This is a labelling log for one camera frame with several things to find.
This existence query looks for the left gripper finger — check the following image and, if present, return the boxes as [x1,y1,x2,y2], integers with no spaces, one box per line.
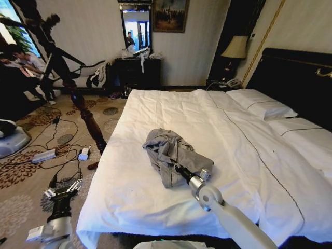
[42,174,59,200]
[66,177,84,194]

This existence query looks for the grey clothes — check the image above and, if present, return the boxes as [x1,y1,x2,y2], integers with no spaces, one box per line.
[142,128,215,189]

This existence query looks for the white bed duvet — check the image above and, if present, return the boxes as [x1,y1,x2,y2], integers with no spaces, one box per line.
[76,89,332,249]

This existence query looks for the dark wooden clothes stand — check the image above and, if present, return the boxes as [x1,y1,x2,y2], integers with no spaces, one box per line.
[0,14,107,171]

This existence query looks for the black and white clothes pile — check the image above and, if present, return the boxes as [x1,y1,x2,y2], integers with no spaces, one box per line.
[86,64,107,88]

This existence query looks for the dark bed headboard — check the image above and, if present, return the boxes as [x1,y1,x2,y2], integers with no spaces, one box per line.
[245,47,332,132]

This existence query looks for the white power adapter box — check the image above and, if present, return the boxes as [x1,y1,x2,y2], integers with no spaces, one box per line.
[77,145,92,161]

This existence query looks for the grey power brick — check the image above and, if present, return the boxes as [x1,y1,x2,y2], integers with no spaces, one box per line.
[31,149,57,164]

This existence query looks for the white robot front shell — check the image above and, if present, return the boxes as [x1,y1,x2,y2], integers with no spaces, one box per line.
[133,240,211,249]

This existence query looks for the dark nightstand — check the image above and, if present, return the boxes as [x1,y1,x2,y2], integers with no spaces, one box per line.
[205,69,245,91]

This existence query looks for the dark wooden dresser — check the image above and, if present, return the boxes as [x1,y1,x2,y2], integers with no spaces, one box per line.
[114,57,162,92]

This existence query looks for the pale desk telephone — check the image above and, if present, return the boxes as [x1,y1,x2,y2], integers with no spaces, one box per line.
[225,78,242,88]

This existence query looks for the white pillow with dark piping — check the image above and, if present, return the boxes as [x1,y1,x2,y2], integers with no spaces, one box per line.
[267,117,332,179]
[225,89,299,121]

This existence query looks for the dark framed chaise sofa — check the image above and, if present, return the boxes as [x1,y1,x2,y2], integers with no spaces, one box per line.
[51,60,115,92]

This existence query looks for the white cloth strip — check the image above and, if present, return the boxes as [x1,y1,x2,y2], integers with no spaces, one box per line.
[133,47,151,74]

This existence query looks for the person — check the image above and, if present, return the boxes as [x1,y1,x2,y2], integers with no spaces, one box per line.
[0,43,57,106]
[126,31,136,49]

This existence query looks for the table lamp with cream shade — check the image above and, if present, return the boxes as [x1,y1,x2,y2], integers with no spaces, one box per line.
[220,35,249,72]

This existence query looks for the framed dark painting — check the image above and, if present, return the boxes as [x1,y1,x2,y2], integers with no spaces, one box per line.
[152,0,190,34]

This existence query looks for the green plant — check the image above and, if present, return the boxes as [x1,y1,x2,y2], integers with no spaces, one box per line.
[0,12,33,54]

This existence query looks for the black floor cable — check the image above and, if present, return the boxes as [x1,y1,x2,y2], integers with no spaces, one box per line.
[15,106,86,182]

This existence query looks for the dark framed wall mirror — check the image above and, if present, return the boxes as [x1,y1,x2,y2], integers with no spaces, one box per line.
[118,2,153,52]

